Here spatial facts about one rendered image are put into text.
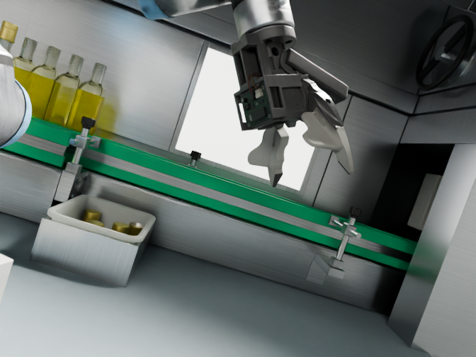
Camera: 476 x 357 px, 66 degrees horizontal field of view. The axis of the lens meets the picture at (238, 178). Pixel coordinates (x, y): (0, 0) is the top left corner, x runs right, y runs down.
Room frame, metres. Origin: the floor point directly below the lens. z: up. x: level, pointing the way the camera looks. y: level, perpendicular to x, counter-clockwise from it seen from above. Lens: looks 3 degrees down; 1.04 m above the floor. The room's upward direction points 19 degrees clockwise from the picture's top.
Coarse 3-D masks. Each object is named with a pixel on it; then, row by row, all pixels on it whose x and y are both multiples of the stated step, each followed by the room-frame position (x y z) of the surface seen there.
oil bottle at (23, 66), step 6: (18, 60) 0.90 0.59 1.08; (24, 60) 0.90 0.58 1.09; (30, 60) 0.92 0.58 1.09; (18, 66) 0.89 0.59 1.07; (24, 66) 0.90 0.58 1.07; (30, 66) 0.91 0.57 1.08; (18, 72) 0.89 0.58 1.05; (24, 72) 0.90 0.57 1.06; (18, 78) 0.89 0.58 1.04; (24, 78) 0.90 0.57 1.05; (24, 84) 0.90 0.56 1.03
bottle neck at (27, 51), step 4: (24, 40) 0.91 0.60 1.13; (28, 40) 0.91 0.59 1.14; (32, 40) 0.91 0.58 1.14; (24, 44) 0.91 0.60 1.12; (28, 44) 0.91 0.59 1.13; (32, 44) 0.91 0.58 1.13; (36, 44) 0.92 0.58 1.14; (24, 48) 0.91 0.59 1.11; (28, 48) 0.91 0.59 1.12; (32, 48) 0.91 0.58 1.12; (24, 52) 0.91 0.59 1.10; (28, 52) 0.91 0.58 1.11; (32, 52) 0.92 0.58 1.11; (24, 56) 0.91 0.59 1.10; (28, 56) 0.91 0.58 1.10; (32, 56) 0.92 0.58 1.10
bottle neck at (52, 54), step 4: (48, 48) 0.92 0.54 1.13; (52, 48) 0.91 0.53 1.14; (56, 48) 0.92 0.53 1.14; (48, 52) 0.91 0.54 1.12; (52, 52) 0.91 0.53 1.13; (56, 52) 0.92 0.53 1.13; (48, 56) 0.91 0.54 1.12; (52, 56) 0.92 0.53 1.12; (56, 56) 0.92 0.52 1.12; (44, 60) 0.92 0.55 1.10; (48, 60) 0.91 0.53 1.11; (52, 60) 0.92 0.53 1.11; (56, 60) 0.93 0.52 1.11; (48, 64) 0.91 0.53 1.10; (52, 64) 0.92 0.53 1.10; (56, 64) 0.93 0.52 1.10
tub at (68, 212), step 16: (64, 208) 0.69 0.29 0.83; (80, 208) 0.79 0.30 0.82; (96, 208) 0.83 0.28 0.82; (112, 208) 0.84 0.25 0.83; (128, 208) 0.84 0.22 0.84; (80, 224) 0.63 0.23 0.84; (112, 224) 0.83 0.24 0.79; (128, 224) 0.84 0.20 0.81; (144, 224) 0.84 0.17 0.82; (128, 240) 0.64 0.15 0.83
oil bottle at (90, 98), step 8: (80, 88) 0.91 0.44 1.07; (88, 88) 0.91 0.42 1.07; (96, 88) 0.92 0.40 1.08; (80, 96) 0.91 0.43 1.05; (88, 96) 0.91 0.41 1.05; (96, 96) 0.92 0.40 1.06; (104, 96) 0.95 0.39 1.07; (80, 104) 0.91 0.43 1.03; (88, 104) 0.91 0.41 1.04; (96, 104) 0.92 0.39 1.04; (72, 112) 0.91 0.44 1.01; (80, 112) 0.91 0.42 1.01; (88, 112) 0.91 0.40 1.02; (96, 112) 0.93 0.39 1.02; (72, 120) 0.91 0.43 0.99; (80, 120) 0.91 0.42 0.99; (96, 120) 0.95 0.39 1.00; (72, 128) 0.91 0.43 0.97; (80, 128) 0.91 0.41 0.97
